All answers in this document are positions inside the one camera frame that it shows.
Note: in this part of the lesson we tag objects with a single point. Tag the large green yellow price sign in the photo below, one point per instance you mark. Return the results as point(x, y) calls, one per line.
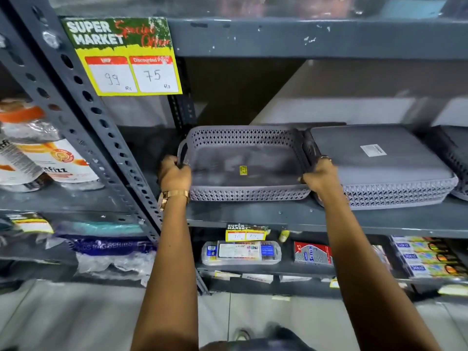
point(122, 54)

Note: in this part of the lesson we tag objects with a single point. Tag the gold wristwatch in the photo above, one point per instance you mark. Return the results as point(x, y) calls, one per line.
point(172, 196)

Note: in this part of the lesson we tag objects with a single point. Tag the red grey carton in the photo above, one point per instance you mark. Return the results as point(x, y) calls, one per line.
point(312, 253)

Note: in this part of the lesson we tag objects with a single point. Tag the person's left fingers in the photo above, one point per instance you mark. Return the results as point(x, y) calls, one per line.
point(173, 161)

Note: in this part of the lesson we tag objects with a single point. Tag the person's left forearm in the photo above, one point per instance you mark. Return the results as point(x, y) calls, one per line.
point(172, 274)

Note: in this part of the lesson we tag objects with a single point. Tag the teal plastic packet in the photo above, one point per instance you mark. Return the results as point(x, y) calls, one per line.
point(98, 228)

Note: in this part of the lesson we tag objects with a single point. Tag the grey slotted metal shelving rack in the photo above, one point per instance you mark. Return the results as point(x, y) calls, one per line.
point(256, 40)

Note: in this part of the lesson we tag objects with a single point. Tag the dark grey perforated basket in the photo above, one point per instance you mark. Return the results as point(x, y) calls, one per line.
point(451, 149)

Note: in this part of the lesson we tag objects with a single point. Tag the clear jar orange lid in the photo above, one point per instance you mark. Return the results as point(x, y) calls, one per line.
point(27, 120)

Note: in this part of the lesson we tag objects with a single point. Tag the white paper shelf label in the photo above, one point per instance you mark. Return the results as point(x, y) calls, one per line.
point(257, 278)
point(294, 278)
point(226, 275)

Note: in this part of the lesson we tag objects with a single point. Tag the person's left hand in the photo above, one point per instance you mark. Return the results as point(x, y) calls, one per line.
point(174, 176)

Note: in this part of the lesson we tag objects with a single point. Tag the small green yellow price sign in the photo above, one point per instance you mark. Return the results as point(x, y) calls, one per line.
point(245, 233)

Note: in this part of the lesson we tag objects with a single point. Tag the person's right forearm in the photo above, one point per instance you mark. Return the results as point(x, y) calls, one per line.
point(369, 274)

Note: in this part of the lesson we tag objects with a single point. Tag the clear plastic pen box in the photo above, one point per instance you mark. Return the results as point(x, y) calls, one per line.
point(241, 252)

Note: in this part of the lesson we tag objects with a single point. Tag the small yellow hanging tag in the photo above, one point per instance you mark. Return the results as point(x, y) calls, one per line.
point(283, 236)

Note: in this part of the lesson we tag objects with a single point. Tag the upturned grey basket white sticker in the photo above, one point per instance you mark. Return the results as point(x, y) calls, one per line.
point(380, 168)

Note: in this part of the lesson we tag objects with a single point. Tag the purple clear plastic bag packet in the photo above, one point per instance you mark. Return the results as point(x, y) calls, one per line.
point(113, 255)

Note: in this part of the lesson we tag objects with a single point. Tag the person's right hand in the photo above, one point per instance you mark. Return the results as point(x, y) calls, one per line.
point(321, 177)

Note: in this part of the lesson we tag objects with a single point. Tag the white bottle orange label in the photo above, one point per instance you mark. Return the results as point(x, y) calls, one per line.
point(16, 164)
point(60, 160)

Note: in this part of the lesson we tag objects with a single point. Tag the grey perforated plastic basket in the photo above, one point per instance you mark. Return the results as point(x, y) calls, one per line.
point(245, 168)

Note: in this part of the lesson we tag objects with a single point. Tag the person's right thumb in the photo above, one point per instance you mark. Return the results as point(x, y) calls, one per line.
point(305, 178)

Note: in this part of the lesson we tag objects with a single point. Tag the colourful long carton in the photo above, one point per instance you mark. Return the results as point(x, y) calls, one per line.
point(416, 243)
point(438, 269)
point(427, 256)

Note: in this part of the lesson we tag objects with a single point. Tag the yellow shelf edge label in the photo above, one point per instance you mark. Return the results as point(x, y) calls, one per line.
point(453, 290)

